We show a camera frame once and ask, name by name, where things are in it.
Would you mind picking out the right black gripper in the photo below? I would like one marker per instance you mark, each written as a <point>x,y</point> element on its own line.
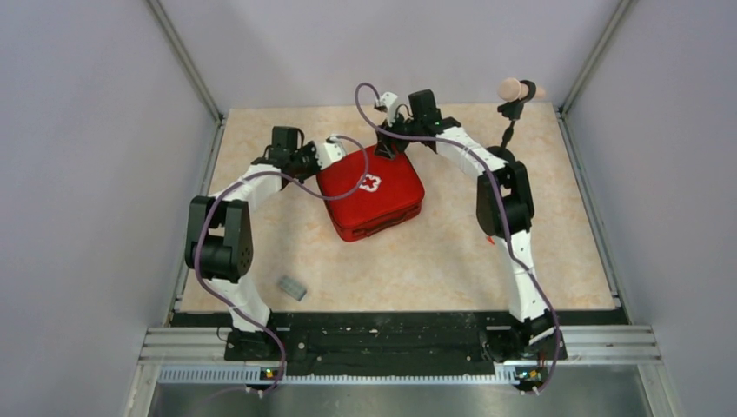
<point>386,147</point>

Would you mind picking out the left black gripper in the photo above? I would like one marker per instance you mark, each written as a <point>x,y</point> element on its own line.
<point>310,148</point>

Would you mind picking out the red black medicine kit bag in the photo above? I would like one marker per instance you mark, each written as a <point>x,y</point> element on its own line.
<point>391,193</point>

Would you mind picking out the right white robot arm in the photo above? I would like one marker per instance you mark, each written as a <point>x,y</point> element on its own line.
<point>503,207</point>

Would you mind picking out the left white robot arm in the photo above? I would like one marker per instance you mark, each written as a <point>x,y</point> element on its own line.
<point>219,244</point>

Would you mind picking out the black microphone stand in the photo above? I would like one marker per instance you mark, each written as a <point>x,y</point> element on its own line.
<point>515,93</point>

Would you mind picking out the grey blue pill blister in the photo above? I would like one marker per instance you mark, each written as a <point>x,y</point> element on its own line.
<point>292,287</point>

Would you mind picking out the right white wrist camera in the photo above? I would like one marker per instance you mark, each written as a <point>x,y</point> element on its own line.
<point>388,103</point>

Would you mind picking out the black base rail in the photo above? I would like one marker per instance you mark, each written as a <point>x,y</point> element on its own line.
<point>398,344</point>

